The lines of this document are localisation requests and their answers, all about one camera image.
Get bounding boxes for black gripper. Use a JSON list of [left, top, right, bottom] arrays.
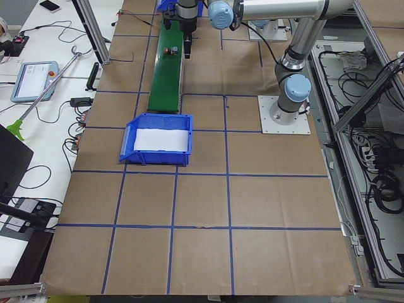
[[176, 0, 198, 59]]

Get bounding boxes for red push button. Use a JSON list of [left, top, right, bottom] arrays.
[[163, 47, 178, 56]]

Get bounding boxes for blue bin right side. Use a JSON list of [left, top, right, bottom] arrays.
[[157, 0, 204, 16]]

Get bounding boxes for blue bin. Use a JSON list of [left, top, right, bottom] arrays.
[[119, 113, 193, 167], [157, 0, 204, 16]]

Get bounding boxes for green conveyor belt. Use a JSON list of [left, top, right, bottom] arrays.
[[148, 21, 183, 112]]

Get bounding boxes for blue bin left side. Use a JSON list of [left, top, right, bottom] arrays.
[[119, 113, 193, 167]]

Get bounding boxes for black power adapter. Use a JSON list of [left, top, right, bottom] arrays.
[[69, 97, 93, 107]]

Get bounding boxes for teach pendant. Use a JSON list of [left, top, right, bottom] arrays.
[[10, 61, 59, 103]]

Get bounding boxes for reacher grabber tool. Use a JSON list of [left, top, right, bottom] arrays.
[[6, 45, 83, 141]]

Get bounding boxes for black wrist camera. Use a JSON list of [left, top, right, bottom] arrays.
[[162, 3, 176, 30]]

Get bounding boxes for red black wire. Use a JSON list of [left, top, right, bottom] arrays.
[[117, 9, 162, 32]]

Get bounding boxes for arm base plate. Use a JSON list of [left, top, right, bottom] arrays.
[[247, 20, 289, 42], [258, 95, 311, 135]]

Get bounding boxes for aluminium frame post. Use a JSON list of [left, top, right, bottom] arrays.
[[72, 0, 110, 66]]

